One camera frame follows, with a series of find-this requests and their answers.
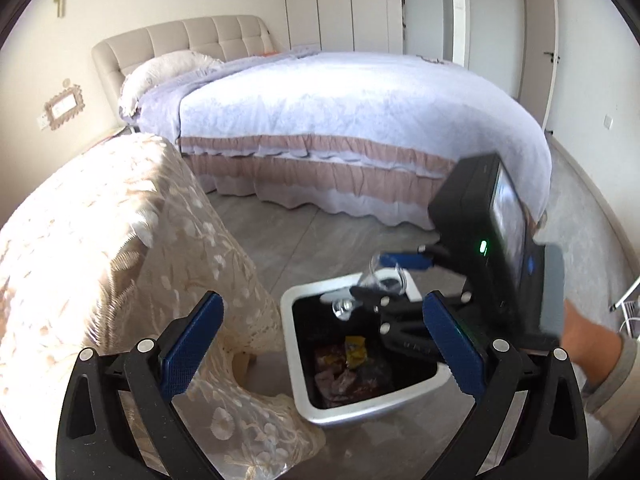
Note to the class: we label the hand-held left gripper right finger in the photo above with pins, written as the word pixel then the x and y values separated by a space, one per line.
pixel 452 340

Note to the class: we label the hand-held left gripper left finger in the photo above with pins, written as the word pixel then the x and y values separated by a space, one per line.
pixel 192 340

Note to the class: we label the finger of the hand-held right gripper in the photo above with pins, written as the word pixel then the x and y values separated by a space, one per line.
pixel 400 325
pixel 407 260

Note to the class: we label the clear plastic bag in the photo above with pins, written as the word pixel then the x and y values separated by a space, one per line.
pixel 390 282

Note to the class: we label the white trash bin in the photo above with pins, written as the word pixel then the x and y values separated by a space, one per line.
pixel 295 360

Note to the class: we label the person's right forearm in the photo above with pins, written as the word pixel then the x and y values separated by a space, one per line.
pixel 600 345

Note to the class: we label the yellow snack wrapper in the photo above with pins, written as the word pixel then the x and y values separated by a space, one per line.
pixel 356 351

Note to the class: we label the dark red wrapper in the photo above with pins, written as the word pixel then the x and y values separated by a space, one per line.
pixel 372 380

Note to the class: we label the floral embroidered tablecloth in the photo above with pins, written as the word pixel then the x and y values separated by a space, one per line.
pixel 100 260

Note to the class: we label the lilac bedspread with pink skirt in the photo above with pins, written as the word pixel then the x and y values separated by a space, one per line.
pixel 350 110

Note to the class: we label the white door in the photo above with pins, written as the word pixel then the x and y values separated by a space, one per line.
pixel 537 25

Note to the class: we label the beige wardrobe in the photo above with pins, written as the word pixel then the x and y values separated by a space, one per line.
pixel 345 5

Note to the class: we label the white ruffled pillow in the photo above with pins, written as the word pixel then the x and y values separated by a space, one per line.
pixel 165 75

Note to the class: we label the beige padded headboard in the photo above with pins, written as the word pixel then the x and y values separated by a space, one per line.
pixel 200 35

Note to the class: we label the white wall switch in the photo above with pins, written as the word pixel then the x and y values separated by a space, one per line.
pixel 609 122

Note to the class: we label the white wall socket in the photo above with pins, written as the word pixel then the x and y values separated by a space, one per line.
pixel 43 122

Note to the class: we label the scalloped wall switch frame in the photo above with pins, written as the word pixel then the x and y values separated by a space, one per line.
pixel 64 105

